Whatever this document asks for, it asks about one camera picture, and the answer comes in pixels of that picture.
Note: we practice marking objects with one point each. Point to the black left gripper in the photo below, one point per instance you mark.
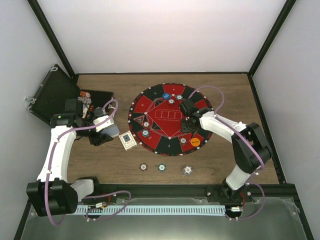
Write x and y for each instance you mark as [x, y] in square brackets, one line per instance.
[99, 139]

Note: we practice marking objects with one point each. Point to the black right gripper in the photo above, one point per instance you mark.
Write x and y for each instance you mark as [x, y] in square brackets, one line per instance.
[184, 128]

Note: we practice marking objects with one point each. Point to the blue patterned card deck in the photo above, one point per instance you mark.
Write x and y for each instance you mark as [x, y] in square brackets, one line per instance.
[112, 131]

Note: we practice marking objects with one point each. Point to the blue white poker chip stack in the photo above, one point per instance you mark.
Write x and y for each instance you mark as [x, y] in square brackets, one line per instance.
[187, 170]

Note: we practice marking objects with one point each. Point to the blue dealer button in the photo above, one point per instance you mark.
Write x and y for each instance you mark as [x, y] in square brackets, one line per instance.
[166, 96]

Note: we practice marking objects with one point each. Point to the single teal poker chip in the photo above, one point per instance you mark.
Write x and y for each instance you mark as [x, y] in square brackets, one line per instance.
[145, 133]

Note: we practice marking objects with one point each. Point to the teal poker chip stack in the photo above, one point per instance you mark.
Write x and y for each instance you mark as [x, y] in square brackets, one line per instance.
[162, 167]

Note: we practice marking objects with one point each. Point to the brown poker chip stack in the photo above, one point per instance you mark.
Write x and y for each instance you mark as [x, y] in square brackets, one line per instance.
[143, 167]

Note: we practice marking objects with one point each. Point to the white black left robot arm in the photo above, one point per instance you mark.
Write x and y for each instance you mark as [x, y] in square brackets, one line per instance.
[51, 194]

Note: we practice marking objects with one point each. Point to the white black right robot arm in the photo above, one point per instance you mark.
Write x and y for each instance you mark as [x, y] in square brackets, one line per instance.
[250, 146]

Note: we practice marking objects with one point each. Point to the orange round button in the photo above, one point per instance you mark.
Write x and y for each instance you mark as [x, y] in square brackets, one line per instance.
[195, 142]

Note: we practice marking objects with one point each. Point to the white playing card box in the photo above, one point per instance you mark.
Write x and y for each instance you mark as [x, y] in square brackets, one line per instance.
[127, 140]

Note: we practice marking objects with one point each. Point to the grey striped chips in case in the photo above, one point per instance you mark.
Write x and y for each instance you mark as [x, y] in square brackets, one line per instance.
[85, 100]

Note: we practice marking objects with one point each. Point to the round red black poker mat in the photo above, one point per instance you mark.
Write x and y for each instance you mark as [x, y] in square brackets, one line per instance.
[165, 119]

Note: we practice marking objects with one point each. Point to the orange chip stack in case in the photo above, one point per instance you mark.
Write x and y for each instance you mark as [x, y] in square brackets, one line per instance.
[85, 94]

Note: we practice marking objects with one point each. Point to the black poker chip case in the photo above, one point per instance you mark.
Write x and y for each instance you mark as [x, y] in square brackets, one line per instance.
[56, 88]

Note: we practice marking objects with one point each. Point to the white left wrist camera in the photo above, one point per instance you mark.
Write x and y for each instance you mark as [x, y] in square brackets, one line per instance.
[103, 122]

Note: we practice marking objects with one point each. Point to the black aluminium frame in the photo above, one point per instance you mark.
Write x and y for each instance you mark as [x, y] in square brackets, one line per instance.
[161, 191]

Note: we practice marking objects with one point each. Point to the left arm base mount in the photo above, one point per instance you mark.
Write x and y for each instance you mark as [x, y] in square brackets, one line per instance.
[98, 198]

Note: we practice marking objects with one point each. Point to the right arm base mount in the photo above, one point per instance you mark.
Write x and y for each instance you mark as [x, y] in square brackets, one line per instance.
[218, 194]

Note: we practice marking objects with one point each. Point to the light blue slotted cable duct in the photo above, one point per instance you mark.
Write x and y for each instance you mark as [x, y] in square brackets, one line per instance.
[155, 210]

